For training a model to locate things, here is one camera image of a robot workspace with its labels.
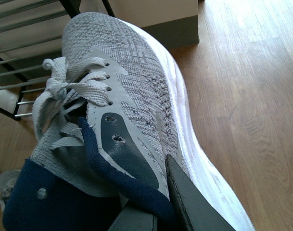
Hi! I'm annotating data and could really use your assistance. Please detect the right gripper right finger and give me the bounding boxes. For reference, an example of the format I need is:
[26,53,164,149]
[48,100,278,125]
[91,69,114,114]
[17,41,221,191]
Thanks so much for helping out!
[165,155,234,231]

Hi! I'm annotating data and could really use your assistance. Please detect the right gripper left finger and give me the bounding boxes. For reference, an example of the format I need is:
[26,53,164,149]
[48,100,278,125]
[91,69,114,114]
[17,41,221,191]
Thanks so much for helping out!
[109,201,158,231]

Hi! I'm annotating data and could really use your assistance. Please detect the grey sneaker one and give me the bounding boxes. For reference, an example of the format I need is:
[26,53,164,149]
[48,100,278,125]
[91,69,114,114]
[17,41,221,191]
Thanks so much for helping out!
[3,12,254,231]
[0,169,21,211]

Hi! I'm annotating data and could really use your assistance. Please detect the black metal shoe rack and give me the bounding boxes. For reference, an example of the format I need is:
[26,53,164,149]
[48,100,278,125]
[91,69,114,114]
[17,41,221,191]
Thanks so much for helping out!
[0,0,114,121]

